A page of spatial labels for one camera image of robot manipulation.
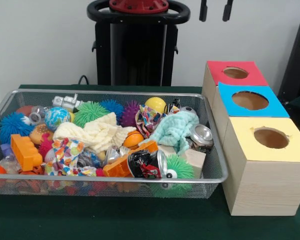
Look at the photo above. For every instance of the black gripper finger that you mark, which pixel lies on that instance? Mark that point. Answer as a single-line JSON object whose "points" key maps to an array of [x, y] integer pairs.
{"points": [[227, 10], [203, 10]]}

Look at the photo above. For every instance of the colourful patterned cloth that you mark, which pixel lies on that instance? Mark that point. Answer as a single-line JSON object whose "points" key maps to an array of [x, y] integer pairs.
{"points": [[65, 155], [150, 117]]}

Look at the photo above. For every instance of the shallow mesh bin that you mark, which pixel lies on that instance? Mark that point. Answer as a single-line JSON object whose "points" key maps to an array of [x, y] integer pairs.
{"points": [[212, 160]]}

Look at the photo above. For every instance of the wooden box with three holes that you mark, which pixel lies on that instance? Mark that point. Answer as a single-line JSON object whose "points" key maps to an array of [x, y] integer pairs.
{"points": [[265, 190]]}

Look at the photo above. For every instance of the black upright panel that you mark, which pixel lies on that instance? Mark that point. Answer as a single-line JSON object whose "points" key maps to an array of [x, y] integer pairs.
{"points": [[297, 62]]}

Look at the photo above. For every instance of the yellow ball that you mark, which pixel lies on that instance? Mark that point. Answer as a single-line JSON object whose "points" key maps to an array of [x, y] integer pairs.
{"points": [[156, 103]]}

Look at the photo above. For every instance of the mint green waffle cloth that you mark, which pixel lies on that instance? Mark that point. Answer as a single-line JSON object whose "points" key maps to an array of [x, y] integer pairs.
{"points": [[175, 127]]}

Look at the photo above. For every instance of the crushed silver can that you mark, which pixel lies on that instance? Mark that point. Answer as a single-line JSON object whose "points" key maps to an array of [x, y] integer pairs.
{"points": [[202, 136]]}

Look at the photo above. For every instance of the green fuzzy ball with eyes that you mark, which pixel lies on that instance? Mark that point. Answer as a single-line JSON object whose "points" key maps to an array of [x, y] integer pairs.
{"points": [[182, 167]]}

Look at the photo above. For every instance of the cream waffle cloth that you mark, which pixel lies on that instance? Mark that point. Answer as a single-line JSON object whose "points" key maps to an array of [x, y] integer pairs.
{"points": [[97, 135]]}

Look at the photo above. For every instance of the crushed black red can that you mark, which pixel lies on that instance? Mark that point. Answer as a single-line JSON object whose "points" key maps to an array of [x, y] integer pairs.
{"points": [[145, 163]]}

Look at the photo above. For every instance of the orange toy brick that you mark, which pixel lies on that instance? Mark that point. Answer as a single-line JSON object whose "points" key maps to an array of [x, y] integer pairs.
{"points": [[25, 152], [117, 167]]}

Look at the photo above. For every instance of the blue globe ball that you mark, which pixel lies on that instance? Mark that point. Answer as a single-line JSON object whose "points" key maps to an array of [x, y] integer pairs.
{"points": [[57, 118]]}

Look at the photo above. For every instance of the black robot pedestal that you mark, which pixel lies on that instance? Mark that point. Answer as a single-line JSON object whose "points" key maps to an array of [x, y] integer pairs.
{"points": [[137, 50]]}

